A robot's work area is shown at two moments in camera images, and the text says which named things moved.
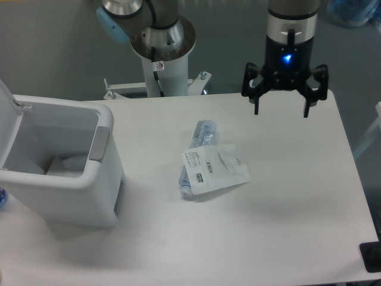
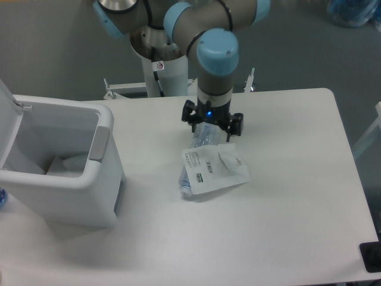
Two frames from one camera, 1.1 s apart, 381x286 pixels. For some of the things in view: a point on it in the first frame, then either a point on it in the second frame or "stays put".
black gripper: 287,67 → 219,115
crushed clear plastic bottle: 205,136 stays put
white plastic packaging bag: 215,167 stays put
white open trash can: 61,162 stays put
